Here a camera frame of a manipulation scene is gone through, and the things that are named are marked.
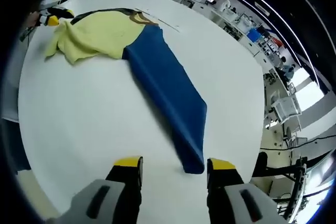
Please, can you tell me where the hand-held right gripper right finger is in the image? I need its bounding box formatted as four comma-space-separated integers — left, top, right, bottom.
206, 157, 287, 224

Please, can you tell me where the white wire cart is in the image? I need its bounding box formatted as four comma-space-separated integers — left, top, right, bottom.
271, 94, 302, 124

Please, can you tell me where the yellow blue black garment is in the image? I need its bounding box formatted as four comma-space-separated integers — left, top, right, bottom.
44, 8, 208, 175

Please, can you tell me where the black tripod stand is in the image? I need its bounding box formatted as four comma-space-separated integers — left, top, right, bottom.
251, 152, 312, 219

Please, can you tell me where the white template strip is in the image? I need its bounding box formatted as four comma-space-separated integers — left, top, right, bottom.
133, 7, 182, 33

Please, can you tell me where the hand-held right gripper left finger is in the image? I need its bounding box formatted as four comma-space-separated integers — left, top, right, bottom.
59, 156, 144, 224

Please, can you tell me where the blue plastic crate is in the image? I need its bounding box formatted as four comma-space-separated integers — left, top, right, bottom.
248, 29, 263, 42

